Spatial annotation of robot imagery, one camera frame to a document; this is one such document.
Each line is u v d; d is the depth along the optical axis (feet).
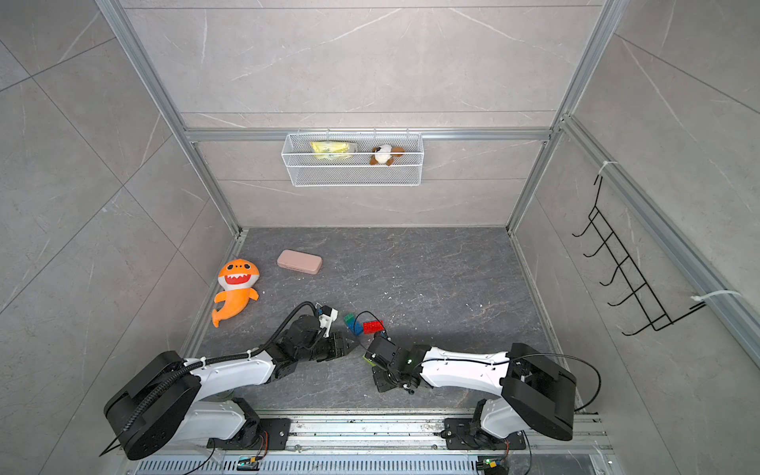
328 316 2.65
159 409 1.39
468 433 2.41
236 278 3.12
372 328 2.96
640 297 2.08
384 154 2.81
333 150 2.74
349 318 3.01
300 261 3.52
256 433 2.21
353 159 2.88
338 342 2.48
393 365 2.04
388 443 2.40
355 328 2.98
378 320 3.09
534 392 1.38
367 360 2.78
